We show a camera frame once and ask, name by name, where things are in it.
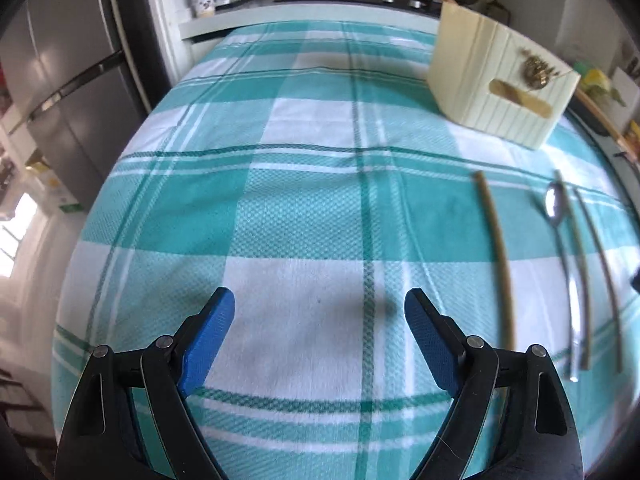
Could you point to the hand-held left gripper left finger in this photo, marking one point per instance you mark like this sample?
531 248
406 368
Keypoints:
205 345

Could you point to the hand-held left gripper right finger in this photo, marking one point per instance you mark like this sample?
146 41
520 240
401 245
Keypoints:
432 345

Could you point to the grey refrigerator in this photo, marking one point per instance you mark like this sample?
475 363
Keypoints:
65 70

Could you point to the yellow green cloth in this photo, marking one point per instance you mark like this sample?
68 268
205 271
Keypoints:
597 82

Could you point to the teal checked tablecloth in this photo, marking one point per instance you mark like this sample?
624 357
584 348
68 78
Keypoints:
300 210

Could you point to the metal spoon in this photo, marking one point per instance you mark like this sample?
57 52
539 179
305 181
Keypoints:
555 202

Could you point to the cream ribbed utensil holder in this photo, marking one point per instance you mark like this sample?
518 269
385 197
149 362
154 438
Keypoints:
495 90

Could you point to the white label spice jar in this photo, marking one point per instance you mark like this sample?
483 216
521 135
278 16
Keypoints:
203 1

